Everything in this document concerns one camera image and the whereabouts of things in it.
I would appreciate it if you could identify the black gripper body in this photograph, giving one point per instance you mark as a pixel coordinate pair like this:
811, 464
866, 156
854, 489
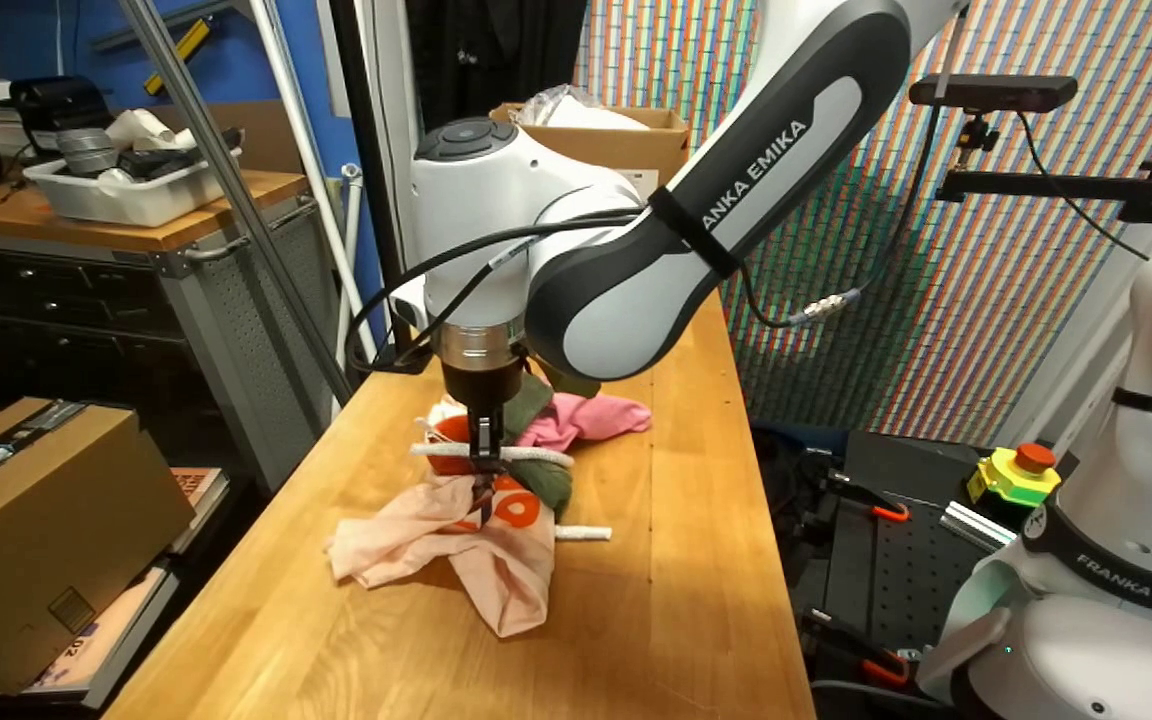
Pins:
483, 369

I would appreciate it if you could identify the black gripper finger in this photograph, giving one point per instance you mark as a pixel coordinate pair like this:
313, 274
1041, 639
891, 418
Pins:
490, 464
478, 460

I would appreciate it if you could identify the green and orange plush carrot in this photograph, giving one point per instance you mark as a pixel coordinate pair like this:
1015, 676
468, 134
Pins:
536, 475

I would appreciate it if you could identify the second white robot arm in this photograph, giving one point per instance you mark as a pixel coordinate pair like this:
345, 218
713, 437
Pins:
1056, 624

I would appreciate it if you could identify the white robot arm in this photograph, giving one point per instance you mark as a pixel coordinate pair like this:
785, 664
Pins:
541, 259

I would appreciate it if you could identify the light pink printed cloth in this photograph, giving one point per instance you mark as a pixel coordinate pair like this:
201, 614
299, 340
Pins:
506, 565

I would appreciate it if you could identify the white marker pen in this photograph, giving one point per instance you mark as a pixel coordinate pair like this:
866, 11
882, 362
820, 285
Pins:
582, 534

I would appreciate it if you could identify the grey metal workbench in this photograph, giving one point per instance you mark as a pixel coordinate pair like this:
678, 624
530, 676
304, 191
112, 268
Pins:
195, 320

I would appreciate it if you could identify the white plastic bin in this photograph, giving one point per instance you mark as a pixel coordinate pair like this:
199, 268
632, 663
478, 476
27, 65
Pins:
140, 191

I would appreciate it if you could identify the cardboard box with label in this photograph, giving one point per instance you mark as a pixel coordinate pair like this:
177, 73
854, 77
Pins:
85, 509

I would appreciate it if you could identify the yellow red emergency stop button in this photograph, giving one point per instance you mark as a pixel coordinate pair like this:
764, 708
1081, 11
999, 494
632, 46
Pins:
1019, 475

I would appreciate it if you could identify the black camera on mount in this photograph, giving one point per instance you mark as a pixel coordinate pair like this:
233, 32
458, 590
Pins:
995, 93

